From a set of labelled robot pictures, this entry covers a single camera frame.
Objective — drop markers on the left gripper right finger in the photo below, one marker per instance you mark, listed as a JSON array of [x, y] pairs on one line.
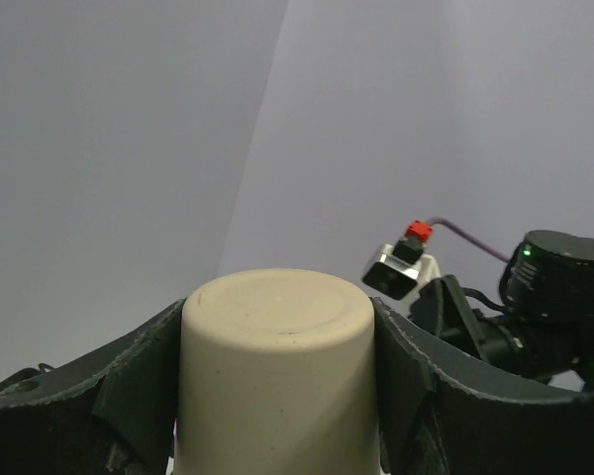
[[442, 411]]

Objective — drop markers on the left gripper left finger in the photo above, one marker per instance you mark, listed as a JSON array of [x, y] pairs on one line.
[[110, 411]]

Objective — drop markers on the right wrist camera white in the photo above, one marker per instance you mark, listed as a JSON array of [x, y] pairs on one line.
[[395, 278]]

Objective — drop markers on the beige plastic cup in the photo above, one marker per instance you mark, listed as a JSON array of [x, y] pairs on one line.
[[277, 376]]

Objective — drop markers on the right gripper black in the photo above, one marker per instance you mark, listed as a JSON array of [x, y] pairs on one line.
[[443, 311]]

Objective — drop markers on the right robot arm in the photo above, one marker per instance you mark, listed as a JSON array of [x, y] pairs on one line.
[[543, 324]]

